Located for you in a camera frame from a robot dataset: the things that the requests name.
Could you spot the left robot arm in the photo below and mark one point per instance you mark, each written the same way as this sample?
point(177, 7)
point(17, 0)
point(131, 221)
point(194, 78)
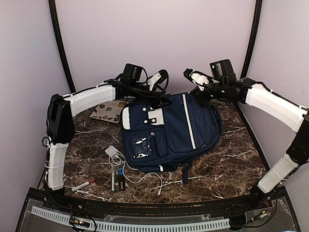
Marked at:
point(65, 112)

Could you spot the white charger with cable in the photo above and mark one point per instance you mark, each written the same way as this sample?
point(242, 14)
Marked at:
point(118, 160)

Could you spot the grey slotted cable duct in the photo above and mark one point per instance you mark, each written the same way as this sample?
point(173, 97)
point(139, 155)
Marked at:
point(134, 224)

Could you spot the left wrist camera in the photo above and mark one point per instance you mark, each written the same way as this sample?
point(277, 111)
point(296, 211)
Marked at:
point(158, 78)

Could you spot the navy blue student backpack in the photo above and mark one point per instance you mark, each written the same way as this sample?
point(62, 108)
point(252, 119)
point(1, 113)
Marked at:
point(163, 139)

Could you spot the right black frame post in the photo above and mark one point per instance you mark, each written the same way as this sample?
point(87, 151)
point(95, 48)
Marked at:
point(252, 38)

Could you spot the left black frame post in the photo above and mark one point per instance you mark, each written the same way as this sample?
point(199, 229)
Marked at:
point(60, 45)

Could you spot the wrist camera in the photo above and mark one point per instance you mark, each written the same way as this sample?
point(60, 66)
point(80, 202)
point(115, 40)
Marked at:
point(198, 78)
point(158, 78)

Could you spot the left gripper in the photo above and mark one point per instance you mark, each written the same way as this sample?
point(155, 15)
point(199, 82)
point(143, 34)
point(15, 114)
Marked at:
point(156, 104)

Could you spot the black frame post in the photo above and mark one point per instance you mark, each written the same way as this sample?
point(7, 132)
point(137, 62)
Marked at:
point(60, 45)
point(252, 38)

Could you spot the red capped white marker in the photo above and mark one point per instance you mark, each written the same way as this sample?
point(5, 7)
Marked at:
point(83, 185)

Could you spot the green capped white marker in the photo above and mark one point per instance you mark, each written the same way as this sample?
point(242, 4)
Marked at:
point(113, 179)

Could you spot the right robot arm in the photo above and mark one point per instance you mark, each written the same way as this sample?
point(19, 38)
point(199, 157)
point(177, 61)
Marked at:
point(223, 85)

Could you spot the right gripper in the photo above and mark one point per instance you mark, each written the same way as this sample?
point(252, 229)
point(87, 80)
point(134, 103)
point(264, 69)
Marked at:
point(203, 101)

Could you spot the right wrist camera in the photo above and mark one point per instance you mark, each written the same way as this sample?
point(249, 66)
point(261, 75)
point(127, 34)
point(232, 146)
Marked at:
point(198, 78)

